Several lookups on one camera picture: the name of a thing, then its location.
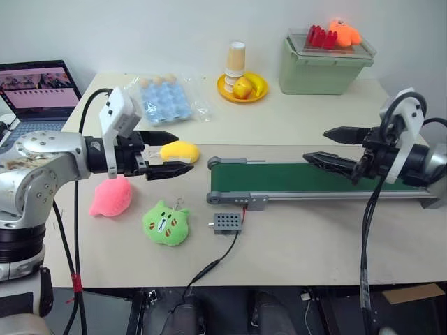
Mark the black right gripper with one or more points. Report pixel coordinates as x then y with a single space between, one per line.
375 153

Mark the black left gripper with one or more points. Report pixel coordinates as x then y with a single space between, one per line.
127 157

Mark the yellow plush toy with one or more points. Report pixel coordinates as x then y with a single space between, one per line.
181 150

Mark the pink plush toy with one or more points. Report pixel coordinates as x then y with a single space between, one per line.
110 199

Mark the green cat plush toy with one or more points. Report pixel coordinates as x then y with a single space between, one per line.
166 227

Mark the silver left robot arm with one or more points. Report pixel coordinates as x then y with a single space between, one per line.
42 164

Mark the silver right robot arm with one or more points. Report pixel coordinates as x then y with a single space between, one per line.
436 160

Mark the green conveyor belt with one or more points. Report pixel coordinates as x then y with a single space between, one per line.
279 176

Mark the blue egg tray in plastic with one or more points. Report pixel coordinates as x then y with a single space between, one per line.
202 108

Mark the brown egg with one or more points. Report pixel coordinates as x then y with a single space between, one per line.
144 82
158 80

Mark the pale green storage bin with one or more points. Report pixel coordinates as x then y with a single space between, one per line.
314 76

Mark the grey perforated control box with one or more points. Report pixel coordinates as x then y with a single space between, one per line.
227 223

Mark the yellow plate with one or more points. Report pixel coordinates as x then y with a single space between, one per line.
265 89

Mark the yellow red apple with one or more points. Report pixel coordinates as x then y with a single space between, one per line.
242 89

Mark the yellow banana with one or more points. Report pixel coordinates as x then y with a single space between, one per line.
258 83

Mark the red toy block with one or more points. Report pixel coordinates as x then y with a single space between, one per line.
319 38

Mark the orange plush toy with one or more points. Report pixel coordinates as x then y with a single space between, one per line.
344 35

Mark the stack of paper cups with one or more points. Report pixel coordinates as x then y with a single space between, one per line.
235 59

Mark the open grey laptop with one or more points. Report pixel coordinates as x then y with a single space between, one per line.
38 87

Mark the small white plug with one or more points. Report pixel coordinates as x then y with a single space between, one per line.
306 296

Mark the brown cardboard piece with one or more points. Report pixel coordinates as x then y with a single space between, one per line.
412 294

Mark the black metal table leg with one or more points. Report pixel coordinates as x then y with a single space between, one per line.
135 314

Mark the dark rounded shape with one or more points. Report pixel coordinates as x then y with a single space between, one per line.
185 321
272 317

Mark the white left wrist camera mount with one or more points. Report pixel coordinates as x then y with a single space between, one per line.
117 115

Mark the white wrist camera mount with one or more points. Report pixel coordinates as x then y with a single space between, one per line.
412 139
117 115

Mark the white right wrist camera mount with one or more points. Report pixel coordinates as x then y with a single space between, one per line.
412 139

